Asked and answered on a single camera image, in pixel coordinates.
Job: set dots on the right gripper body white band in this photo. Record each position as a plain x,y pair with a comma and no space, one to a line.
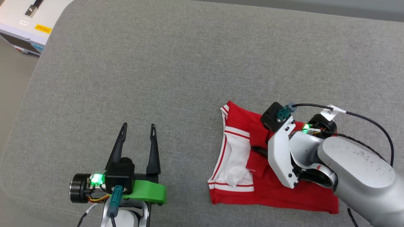
281,157

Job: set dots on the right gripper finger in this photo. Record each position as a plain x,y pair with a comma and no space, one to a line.
260,152

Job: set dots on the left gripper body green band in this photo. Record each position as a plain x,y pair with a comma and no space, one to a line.
148,190

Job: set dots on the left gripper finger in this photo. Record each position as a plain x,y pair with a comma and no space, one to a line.
117,151
153,154

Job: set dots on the red and white garment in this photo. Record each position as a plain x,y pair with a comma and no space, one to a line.
284,198

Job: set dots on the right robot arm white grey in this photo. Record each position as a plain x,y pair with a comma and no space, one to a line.
356,170

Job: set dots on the white appliance box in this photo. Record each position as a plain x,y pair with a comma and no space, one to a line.
19,31

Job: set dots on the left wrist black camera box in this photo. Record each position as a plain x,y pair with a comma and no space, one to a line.
120,175

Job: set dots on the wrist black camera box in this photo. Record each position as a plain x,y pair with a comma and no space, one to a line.
271,118
120,175

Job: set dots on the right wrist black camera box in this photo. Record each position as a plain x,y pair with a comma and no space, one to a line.
271,118

